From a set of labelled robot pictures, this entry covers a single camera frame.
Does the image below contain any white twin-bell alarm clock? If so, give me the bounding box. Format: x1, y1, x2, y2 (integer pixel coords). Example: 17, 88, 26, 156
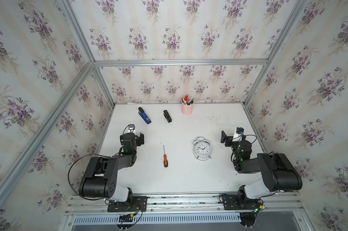
193, 137, 211, 161

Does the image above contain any orange handled screwdriver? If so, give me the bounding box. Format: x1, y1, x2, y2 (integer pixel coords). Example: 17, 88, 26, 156
163, 146, 168, 167

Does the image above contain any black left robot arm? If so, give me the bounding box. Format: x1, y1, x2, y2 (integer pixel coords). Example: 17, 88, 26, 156
72, 132, 145, 204

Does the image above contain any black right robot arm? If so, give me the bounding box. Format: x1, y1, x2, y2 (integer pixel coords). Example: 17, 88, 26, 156
219, 128, 302, 212

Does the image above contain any blue black stapler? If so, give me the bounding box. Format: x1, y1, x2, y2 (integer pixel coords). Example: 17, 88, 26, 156
138, 107, 151, 124

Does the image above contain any pink pen cup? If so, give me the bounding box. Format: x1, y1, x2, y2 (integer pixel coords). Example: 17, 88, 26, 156
181, 103, 193, 116

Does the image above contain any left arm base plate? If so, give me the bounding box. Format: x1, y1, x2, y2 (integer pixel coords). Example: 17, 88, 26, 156
107, 196, 148, 213

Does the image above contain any aluminium front rail frame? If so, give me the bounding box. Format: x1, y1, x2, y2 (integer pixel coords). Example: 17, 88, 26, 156
64, 192, 305, 215

